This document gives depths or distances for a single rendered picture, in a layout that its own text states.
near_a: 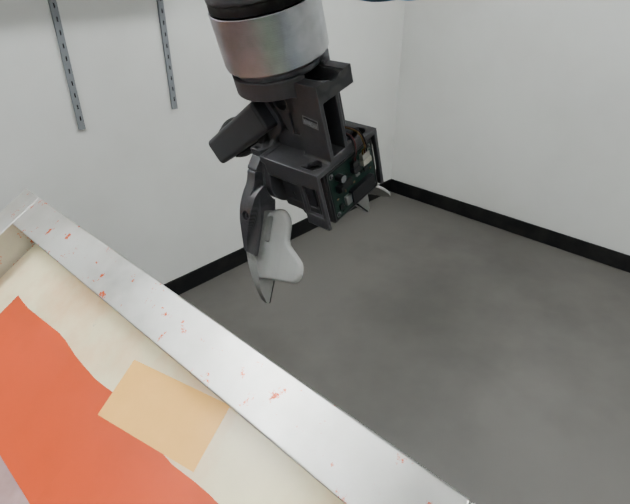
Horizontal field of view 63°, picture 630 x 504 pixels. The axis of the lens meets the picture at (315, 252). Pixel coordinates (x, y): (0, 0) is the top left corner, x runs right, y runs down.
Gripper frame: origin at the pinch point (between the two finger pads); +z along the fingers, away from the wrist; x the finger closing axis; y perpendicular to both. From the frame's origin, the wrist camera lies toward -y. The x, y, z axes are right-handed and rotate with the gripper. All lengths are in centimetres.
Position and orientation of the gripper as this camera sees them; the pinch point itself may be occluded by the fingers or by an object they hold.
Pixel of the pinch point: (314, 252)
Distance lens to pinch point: 51.0
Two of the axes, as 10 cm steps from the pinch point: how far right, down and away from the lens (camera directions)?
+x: 6.6, -6.0, 4.5
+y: 7.3, 3.5, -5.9
